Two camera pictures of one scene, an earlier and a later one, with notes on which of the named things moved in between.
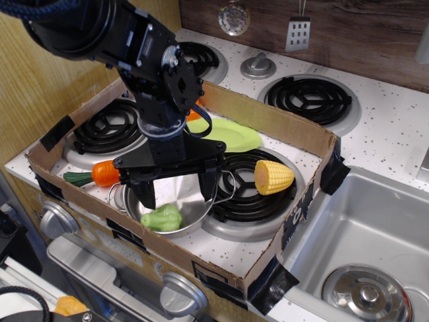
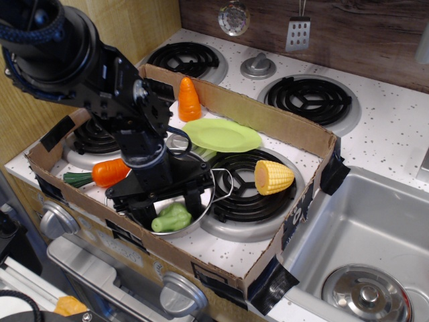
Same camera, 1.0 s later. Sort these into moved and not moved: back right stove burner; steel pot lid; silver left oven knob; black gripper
Moved: black gripper
Not moved: steel pot lid; back right stove burner; silver left oven knob
